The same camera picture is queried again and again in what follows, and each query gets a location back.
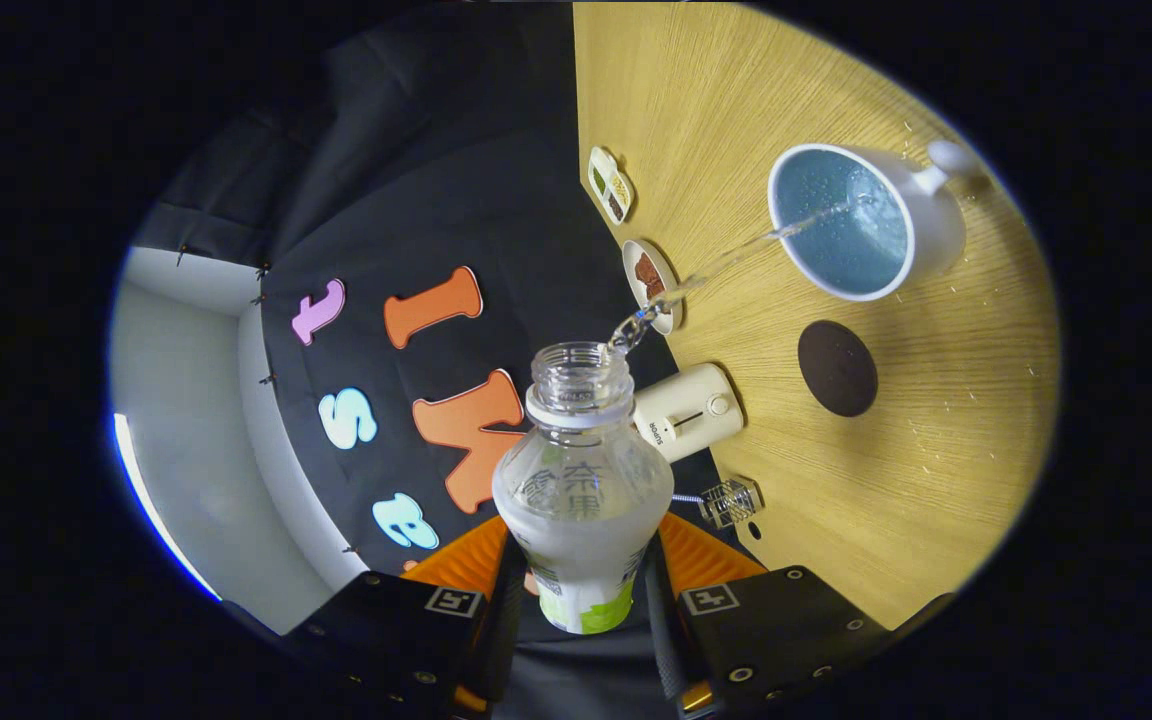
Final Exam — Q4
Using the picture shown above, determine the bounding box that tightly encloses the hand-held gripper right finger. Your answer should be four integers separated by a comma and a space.
641, 512, 892, 716

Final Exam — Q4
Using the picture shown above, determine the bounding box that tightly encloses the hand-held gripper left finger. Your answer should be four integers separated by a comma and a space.
286, 515, 527, 716

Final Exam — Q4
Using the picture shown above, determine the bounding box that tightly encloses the clear plastic juice bottle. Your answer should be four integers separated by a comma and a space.
492, 341, 675, 636

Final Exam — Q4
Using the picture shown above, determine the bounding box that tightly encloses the clear juice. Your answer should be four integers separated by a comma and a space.
608, 195, 857, 356

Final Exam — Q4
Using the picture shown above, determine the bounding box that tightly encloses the dark round coaster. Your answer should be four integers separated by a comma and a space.
798, 320, 879, 418

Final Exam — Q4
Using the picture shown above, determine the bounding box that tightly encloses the white cup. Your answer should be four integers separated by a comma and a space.
768, 139, 987, 303

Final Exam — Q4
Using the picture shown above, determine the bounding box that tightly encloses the white toaster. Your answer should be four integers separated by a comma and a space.
633, 362, 745, 464

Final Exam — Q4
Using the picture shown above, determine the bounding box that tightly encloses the wooden table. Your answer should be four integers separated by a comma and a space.
573, 0, 1062, 631

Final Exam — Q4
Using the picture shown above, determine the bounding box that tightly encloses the round white plate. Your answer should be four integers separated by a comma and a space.
622, 238, 683, 336

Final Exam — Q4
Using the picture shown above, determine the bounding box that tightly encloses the long ceiling light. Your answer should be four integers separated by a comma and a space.
113, 412, 224, 603

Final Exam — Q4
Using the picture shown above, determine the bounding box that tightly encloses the divided white dish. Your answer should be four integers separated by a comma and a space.
588, 146, 634, 225

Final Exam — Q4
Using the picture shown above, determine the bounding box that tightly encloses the wire mesh holder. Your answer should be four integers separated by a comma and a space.
699, 478, 765, 529

